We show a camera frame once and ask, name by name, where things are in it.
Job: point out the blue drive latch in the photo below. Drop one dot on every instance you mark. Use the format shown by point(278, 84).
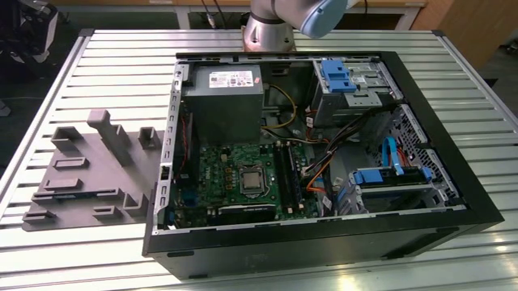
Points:
point(335, 78)

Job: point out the black PC case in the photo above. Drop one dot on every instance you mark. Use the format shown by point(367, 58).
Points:
point(283, 251)

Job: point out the metal disk bay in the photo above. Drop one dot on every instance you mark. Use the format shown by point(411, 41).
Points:
point(398, 189)

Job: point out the wooden cabinet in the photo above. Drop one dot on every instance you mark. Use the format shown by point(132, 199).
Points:
point(473, 27)

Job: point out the black graphics card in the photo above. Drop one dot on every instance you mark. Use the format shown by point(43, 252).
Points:
point(243, 215)

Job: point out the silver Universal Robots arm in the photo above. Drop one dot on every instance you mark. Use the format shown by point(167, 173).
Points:
point(267, 30)

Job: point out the black case fan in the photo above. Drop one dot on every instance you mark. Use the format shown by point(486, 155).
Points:
point(195, 163)

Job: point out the white desk frame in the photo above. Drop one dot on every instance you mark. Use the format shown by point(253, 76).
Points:
point(409, 18)

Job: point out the silver CPU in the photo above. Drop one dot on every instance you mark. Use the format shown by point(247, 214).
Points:
point(251, 181)

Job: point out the hard disk in blue carrier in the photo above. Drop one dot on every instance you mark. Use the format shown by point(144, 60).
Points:
point(369, 177)

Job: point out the green motherboard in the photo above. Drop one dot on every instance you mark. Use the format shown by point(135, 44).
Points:
point(210, 169)

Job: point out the grey parts rack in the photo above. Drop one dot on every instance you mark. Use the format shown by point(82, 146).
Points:
point(92, 182)

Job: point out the black CPU socket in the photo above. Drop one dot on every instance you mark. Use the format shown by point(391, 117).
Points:
point(251, 167)

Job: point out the metal drive cage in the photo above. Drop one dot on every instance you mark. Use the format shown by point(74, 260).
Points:
point(359, 101)

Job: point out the blue RAM stick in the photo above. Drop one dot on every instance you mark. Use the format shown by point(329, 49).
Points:
point(67, 196)
point(297, 182)

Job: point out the grey power supply unit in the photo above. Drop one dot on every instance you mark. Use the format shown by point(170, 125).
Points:
point(226, 115)

